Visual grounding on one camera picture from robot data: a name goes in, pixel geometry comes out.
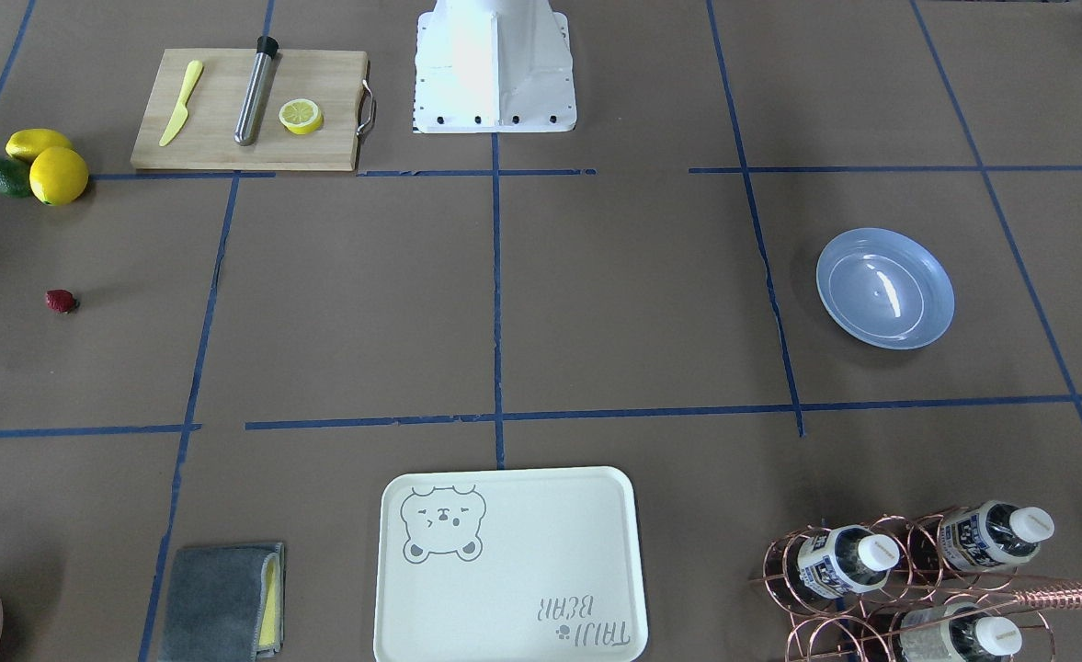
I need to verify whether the blue plate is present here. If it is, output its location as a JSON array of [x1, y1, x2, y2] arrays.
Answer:
[[816, 227, 956, 350]]

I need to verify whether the red strawberry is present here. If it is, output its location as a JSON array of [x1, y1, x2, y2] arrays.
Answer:
[[44, 289, 81, 314]]

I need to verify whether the cream bear tray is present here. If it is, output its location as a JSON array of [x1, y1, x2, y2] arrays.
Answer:
[[373, 466, 649, 661]]

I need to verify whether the wooden cutting board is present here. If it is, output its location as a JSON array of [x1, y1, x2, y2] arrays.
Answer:
[[131, 49, 375, 172]]

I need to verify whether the half lemon slice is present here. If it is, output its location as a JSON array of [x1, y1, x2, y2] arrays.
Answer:
[[279, 100, 324, 135]]

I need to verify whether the tea bottle white cap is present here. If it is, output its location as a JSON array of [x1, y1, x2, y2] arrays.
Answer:
[[787, 525, 902, 603]]

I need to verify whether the yellow plastic knife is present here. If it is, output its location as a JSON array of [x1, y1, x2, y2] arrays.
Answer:
[[158, 59, 204, 147]]

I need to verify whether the yellow lemon front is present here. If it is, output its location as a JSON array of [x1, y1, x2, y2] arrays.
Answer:
[[29, 146, 90, 206]]

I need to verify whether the yellow lemon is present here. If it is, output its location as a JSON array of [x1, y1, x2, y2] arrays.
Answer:
[[6, 127, 74, 166], [29, 146, 90, 206]]

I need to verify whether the yellow lemon rear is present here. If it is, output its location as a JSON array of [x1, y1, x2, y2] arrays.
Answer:
[[6, 127, 74, 166]]

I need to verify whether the green lime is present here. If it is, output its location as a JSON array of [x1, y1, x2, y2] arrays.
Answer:
[[0, 156, 32, 200]]

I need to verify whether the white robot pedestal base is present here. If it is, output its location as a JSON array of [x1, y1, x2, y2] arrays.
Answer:
[[412, 1, 578, 134]]

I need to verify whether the copper wire bottle rack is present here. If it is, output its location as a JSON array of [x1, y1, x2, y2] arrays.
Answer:
[[749, 507, 1082, 661]]

